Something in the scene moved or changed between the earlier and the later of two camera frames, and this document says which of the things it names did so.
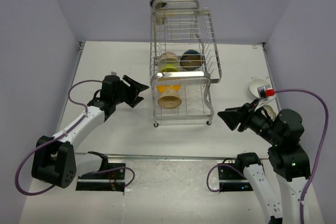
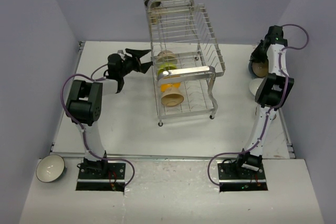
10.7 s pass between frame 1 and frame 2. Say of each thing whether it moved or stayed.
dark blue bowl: moved
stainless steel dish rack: stayed
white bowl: stayed
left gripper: moved
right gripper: moved
